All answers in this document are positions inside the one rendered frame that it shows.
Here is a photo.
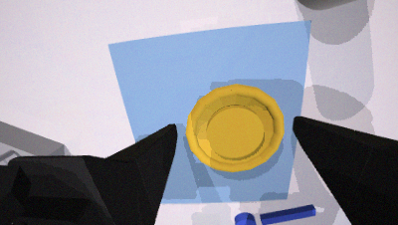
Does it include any light blue flat mat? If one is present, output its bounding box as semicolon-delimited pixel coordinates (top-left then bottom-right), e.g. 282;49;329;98
108;20;311;204

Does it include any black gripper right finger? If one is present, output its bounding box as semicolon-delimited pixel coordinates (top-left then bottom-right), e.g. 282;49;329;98
293;116;398;225

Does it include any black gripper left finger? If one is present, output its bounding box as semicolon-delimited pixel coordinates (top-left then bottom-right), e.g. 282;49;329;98
7;123;177;225

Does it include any white cylinder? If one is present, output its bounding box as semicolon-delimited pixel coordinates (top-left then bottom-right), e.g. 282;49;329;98
298;0;357;10

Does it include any yellow plate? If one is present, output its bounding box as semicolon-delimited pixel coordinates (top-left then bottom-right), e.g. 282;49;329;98
185;84;285;172

